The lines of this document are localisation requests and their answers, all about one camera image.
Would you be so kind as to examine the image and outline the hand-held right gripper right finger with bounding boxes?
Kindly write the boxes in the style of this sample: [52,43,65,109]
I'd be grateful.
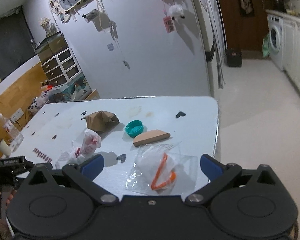
[185,154,278,205]

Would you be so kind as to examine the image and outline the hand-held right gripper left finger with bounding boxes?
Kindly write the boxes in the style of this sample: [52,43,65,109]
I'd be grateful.
[27,154,119,205]

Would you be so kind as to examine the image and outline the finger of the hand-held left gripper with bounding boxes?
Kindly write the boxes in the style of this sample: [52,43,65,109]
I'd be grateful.
[33,162,53,170]

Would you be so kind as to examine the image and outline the pink and white plastic bag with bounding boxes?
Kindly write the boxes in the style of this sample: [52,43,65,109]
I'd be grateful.
[56,128,102,165]

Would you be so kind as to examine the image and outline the brown paper bag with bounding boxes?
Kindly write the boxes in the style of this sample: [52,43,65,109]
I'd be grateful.
[86,110,120,134]

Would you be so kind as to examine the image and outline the clear plastic bag orange strip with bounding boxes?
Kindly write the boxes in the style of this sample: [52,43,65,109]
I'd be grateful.
[125,142,198,195]

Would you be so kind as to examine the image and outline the white cup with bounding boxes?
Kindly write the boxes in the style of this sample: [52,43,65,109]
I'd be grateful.
[0,139,13,157]

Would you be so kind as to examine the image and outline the clear water bottle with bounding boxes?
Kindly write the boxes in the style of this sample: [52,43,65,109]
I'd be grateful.
[0,113,24,147]

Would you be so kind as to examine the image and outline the teal plastic lid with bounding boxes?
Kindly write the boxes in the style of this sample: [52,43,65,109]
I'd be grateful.
[125,120,144,138]

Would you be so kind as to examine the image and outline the tan wooden piece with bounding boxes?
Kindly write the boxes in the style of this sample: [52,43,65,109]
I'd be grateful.
[133,129,171,147]

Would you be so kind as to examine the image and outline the teal printed cloth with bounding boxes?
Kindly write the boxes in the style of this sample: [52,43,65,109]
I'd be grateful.
[52,81,93,101]

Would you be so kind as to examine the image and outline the white drawer cabinet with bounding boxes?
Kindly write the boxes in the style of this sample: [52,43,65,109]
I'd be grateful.
[41,48,82,86]

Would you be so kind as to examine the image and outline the black box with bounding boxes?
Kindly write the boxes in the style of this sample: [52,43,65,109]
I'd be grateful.
[226,48,242,67]

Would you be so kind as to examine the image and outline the glass fish tank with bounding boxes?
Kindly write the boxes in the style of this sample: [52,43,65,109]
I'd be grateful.
[35,32,69,63]

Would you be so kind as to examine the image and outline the green bag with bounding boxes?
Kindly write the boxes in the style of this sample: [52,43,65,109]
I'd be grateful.
[262,32,271,58]

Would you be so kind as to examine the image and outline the brown wooden door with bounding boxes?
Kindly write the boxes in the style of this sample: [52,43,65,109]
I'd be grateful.
[216,0,268,52]

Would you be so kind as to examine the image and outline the dried flower bunch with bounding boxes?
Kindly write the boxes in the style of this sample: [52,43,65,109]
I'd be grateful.
[39,17,57,37]

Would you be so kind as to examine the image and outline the white kitchen cabinets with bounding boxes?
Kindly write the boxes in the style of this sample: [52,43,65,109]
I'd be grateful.
[282,17,300,99]

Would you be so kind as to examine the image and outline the white washing machine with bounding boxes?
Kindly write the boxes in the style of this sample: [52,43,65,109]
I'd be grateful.
[267,14,284,71]

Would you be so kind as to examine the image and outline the pink hanging tag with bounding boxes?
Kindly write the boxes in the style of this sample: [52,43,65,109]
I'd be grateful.
[163,16,176,34]

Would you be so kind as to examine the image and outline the white fridge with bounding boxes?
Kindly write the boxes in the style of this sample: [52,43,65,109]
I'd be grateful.
[186,0,227,90]

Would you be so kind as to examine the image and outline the white sheep plush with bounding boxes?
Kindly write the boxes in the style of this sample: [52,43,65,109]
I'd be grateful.
[168,4,186,21]

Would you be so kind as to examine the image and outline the white wall outlet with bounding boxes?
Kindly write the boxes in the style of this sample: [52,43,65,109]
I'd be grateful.
[10,108,24,123]

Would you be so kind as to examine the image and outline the dark wall board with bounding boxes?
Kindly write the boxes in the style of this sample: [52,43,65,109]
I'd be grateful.
[0,7,38,84]

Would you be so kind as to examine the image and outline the grey toy camera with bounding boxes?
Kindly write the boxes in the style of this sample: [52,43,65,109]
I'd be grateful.
[82,9,101,22]

